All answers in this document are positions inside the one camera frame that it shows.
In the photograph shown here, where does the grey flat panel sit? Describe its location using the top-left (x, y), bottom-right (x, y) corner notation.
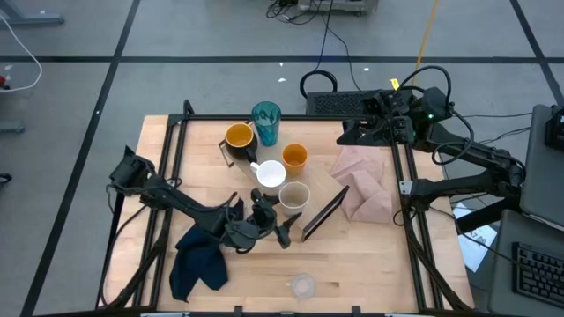
top-left (519, 104), bottom-right (564, 228)

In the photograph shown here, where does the black vented computer box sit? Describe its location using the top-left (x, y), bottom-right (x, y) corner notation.
top-left (305, 90), bottom-right (375, 117)

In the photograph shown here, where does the teal faceted plastic tumbler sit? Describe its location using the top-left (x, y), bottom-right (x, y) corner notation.
top-left (250, 100), bottom-right (282, 147)

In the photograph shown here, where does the black keyboard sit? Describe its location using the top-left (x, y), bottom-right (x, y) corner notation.
top-left (512, 240), bottom-right (564, 309)

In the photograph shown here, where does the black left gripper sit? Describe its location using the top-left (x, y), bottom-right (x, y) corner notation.
top-left (250, 203), bottom-right (304, 250)

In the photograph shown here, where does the navy blue cloth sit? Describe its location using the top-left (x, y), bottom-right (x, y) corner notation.
top-left (169, 198), bottom-right (245, 303)

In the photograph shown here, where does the grey metal table foot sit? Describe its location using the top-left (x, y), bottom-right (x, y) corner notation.
top-left (0, 121), bottom-right (26, 135)
top-left (0, 0), bottom-right (66, 26)

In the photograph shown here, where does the yellow cable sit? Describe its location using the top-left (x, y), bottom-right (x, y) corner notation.
top-left (412, 0), bottom-right (441, 78)

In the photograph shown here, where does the grey desk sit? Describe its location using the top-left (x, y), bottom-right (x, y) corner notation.
top-left (486, 209), bottom-right (564, 317)

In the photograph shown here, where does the black rig frame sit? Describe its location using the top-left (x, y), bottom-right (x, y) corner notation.
top-left (94, 99), bottom-right (475, 317)

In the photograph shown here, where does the black mug orange inside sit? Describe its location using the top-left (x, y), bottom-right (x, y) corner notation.
top-left (224, 122), bottom-right (259, 163)

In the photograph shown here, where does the black boxy device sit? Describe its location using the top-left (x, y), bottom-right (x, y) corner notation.
top-left (545, 104), bottom-right (564, 153)

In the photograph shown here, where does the white cable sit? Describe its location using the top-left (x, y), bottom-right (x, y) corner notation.
top-left (0, 12), bottom-right (44, 93)

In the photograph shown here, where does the grey equipment cart base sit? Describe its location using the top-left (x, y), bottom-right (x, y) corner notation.
top-left (297, 0), bottom-right (380, 14)

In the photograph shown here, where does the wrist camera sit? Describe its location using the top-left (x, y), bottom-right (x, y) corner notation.
top-left (360, 92), bottom-right (389, 116)
top-left (250, 188), bottom-right (275, 204)

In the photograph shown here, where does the beige cup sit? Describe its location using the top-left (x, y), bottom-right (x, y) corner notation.
top-left (278, 181), bottom-right (311, 217)

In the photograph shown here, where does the white mug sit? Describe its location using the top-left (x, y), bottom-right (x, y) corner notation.
top-left (249, 159), bottom-right (287, 195)

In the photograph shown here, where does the black coiled cable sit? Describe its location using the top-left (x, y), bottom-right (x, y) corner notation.
top-left (299, 0), bottom-right (339, 100)

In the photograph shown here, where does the black cable bundle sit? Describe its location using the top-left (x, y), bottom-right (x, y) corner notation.
top-left (266, 0), bottom-right (318, 26)

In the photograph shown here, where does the orange cup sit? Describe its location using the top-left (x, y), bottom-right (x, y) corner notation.
top-left (281, 143), bottom-right (309, 178)

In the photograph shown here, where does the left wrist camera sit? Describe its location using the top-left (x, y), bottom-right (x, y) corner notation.
top-left (250, 188), bottom-right (275, 204)

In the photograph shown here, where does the white paper sheet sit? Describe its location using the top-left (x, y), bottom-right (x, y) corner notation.
top-left (452, 202), bottom-right (499, 274)

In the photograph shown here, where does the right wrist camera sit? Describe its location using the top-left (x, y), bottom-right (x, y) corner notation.
top-left (360, 92), bottom-right (389, 116)

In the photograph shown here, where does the pink cloth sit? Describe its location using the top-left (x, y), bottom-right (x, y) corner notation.
top-left (329, 144), bottom-right (394, 225)

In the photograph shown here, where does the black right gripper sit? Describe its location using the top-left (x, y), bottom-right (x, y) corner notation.
top-left (337, 86), bottom-right (453, 145)

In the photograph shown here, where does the clear glass mug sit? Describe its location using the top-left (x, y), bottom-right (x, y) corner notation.
top-left (288, 272), bottom-right (317, 300)

